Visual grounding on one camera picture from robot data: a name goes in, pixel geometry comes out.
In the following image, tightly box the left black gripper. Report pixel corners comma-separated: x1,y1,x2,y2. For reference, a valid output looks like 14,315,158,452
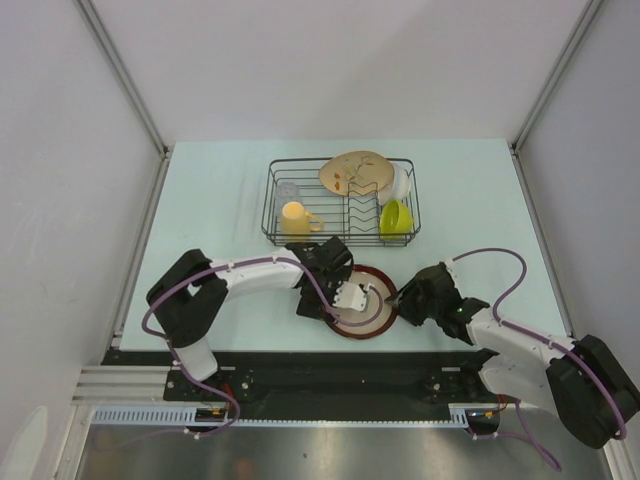
297,267,352,324

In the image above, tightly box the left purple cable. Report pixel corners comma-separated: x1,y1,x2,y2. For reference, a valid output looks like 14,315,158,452
141,257,386,401

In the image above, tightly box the bird pattern plate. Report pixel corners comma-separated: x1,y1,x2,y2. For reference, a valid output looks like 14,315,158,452
318,150,394,196

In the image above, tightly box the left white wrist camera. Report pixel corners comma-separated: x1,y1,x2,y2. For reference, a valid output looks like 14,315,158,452
332,282,371,312

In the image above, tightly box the yellow-green bowl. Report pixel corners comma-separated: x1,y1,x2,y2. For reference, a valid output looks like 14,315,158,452
379,200,414,241

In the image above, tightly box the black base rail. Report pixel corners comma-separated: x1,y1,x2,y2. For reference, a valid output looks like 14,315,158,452
163,351,513,419

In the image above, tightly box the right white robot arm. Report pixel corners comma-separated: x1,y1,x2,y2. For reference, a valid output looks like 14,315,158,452
386,263,639,449

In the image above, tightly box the black wire dish rack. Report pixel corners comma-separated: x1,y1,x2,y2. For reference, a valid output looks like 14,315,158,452
261,158,421,247

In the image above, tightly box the white bowl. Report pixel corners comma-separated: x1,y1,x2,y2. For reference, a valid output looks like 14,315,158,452
377,163,411,206

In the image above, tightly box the red rimmed beige plate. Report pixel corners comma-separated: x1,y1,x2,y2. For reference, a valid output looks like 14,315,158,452
325,264,397,340

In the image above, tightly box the clear plastic cup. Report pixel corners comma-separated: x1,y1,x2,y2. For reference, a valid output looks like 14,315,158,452
275,181,302,205

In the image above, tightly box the white slotted cable duct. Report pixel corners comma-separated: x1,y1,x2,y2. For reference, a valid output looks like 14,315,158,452
91,405,498,429

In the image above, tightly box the yellow mug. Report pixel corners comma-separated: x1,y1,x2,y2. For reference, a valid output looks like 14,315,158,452
280,202,324,241

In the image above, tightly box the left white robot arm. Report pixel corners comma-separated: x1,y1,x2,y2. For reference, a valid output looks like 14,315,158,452
141,237,354,400

